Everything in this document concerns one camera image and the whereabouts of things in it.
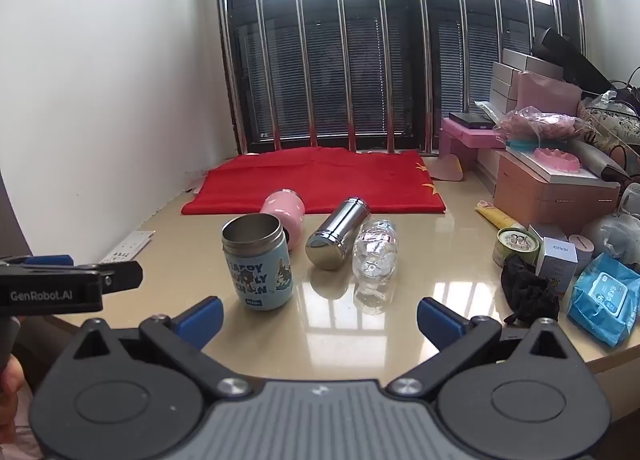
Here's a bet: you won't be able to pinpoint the white flat box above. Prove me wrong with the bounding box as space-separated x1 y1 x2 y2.
505 145 601 186

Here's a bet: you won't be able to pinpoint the white remote control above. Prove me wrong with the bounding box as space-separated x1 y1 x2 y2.
99 229 154 265

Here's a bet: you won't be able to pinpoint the clear plastic bottle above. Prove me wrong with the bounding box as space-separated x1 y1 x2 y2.
352 218 399 315

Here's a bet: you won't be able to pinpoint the black framed window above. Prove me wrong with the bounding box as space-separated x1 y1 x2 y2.
222 0 576 155

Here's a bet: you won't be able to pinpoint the stack of white boxes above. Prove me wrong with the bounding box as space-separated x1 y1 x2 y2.
487 48 566 114

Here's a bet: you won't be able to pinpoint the white round appliance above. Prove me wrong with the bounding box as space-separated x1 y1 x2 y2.
619 183 640 217

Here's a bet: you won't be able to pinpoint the stainless steel cup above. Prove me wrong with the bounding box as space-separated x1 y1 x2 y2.
305 197 371 271

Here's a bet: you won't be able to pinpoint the black flat box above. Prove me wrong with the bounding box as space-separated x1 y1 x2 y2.
448 112 495 125

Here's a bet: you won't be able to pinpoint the steel window guard bars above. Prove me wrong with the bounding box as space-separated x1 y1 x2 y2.
212 0 588 156

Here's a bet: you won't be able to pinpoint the grey plastic bag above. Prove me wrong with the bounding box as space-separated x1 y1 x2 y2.
580 213 640 266

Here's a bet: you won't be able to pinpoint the grey hair dryer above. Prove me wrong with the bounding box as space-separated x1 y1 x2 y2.
565 137 633 186

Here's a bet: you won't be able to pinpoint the black folded object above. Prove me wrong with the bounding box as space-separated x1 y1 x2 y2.
531 28 626 94

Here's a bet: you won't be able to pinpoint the tin can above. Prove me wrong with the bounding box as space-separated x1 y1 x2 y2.
492 227 543 268

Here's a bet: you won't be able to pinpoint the large pink box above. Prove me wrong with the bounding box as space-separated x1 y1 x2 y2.
493 150 622 235

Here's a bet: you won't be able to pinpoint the pink paper bag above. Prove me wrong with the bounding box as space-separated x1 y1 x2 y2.
515 71 583 114

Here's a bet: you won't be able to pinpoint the small grey carton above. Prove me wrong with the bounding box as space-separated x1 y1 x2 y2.
527 223 568 246

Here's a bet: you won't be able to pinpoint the blue printed steel cup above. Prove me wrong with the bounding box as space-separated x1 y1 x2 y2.
221 213 294 311

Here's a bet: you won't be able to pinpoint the blue wet wipes pack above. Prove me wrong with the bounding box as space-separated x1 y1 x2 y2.
566 253 640 347

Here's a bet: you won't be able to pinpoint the teal round lid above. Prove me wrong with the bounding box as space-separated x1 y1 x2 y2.
505 137 568 153

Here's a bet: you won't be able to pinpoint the yellow tube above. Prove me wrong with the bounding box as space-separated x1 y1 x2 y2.
475 200 526 231

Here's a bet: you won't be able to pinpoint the pink soap dish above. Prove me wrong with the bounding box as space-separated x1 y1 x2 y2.
534 147 582 174

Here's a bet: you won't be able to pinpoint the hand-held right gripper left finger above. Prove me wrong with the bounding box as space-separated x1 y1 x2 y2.
74 296 249 403

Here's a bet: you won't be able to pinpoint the pink cup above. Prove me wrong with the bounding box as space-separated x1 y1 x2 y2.
259 189 306 247

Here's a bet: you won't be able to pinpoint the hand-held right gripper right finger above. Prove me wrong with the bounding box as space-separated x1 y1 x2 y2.
386 297 569 402

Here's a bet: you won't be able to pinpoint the floral patterned bag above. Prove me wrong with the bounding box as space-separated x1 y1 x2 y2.
577 100 640 166

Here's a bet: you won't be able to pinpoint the pink stool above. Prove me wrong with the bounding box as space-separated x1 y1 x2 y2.
440 117 506 173

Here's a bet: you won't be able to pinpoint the person's left hand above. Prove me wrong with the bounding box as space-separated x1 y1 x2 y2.
0 356 24 422

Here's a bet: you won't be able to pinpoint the pink heart-shaped pad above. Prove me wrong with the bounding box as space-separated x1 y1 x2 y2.
429 154 466 182

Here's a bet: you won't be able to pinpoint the clear bag with pink contents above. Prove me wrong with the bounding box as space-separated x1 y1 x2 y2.
492 106 593 146

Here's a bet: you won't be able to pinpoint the red cloth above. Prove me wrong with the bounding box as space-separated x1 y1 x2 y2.
181 149 447 216

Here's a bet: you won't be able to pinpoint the small white carton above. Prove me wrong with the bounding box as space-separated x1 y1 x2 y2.
535 237 578 297

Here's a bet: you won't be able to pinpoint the black cloth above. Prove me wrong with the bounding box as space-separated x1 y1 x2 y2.
501 256 561 326

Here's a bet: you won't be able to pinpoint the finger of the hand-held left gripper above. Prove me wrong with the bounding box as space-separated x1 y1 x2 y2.
0 254 74 267
97 261 144 294

